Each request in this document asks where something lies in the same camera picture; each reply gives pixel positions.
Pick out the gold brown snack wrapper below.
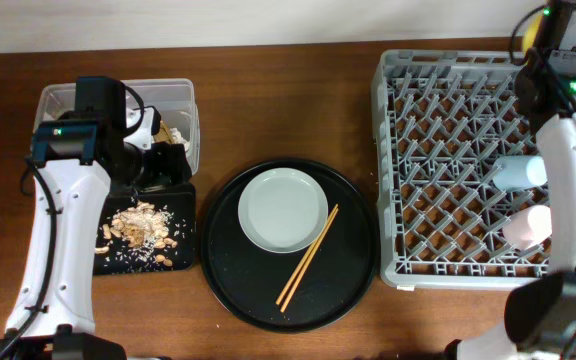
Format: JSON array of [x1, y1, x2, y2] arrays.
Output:
[[152, 120, 174, 144]]

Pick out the food scraps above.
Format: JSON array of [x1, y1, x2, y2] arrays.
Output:
[[94, 201, 192, 275]]

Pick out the grey round plate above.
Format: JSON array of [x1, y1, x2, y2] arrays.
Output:
[[237, 167, 329, 254]]

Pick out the round black serving tray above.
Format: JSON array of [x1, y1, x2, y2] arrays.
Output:
[[200, 158, 379, 333]]

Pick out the wooden chopstick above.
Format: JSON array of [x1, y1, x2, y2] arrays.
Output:
[[275, 203, 339, 306], [279, 206, 340, 314]]

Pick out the light blue plastic cup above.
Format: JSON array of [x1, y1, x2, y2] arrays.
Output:
[[493, 155, 548, 191]]

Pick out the pink plastic cup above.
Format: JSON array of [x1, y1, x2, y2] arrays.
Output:
[[502, 205, 552, 250]]

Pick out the yellow bowl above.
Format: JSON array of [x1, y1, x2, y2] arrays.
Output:
[[521, 14, 543, 53]]

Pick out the white tissue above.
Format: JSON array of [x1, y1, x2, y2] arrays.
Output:
[[169, 128, 190, 151]]

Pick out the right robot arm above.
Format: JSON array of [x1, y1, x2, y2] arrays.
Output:
[[439, 1, 576, 359]]

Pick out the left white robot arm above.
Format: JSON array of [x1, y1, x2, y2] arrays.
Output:
[[0, 120, 192, 359]]

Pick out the clear plastic waste bin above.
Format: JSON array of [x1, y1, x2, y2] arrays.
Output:
[[30, 78, 200, 187]]

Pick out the grey dishwasher rack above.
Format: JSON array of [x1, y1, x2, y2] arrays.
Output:
[[371, 50, 552, 290]]

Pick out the black rectangular tray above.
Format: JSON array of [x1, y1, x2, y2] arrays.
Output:
[[93, 183, 196, 276]]

